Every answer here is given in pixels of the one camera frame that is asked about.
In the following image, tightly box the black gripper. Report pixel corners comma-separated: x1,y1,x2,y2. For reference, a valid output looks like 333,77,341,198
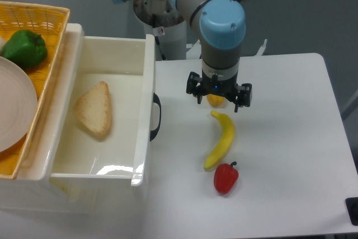
186,60,252,113

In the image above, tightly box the white top drawer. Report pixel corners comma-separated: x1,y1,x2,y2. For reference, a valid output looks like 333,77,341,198
51,35,156,188

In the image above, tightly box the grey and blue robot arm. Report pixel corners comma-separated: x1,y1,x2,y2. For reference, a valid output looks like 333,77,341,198
113,0,252,108

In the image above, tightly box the white drawer cabinet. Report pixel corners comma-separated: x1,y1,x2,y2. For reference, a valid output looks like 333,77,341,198
1,24,155,214

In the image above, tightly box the yellow bell pepper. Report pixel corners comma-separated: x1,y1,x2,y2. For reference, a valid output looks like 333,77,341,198
206,94,225,107

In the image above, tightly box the yellow banana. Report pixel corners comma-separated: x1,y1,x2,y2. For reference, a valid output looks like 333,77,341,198
204,111,235,171

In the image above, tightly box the red bell pepper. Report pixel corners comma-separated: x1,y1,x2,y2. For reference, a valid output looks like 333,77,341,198
213,161,239,195

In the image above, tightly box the triangular bread slice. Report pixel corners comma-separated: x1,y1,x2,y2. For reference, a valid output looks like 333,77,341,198
73,81,112,139

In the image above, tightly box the black object at table edge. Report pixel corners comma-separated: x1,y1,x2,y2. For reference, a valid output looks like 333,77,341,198
345,197,358,226

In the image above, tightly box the yellow woven basket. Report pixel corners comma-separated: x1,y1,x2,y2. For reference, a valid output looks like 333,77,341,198
1,1,70,180

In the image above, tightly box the green bell pepper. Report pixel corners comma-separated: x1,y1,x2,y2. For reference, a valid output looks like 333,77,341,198
2,30,48,69

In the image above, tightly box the beige plate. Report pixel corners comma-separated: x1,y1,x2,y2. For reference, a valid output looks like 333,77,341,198
1,58,37,152

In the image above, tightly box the black drawer handle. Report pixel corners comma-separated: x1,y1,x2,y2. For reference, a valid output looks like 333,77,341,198
150,93,162,141

